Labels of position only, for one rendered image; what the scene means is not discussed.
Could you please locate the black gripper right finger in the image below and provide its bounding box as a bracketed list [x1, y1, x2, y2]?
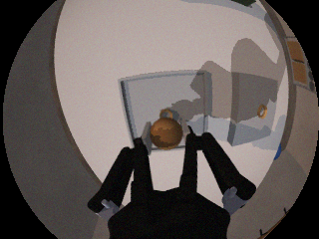
[172, 115, 256, 226]

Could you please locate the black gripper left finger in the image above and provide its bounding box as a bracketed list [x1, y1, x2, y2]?
[88, 121, 154, 227]

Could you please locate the brown ball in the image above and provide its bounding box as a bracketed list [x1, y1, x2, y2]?
[150, 118, 183, 150]

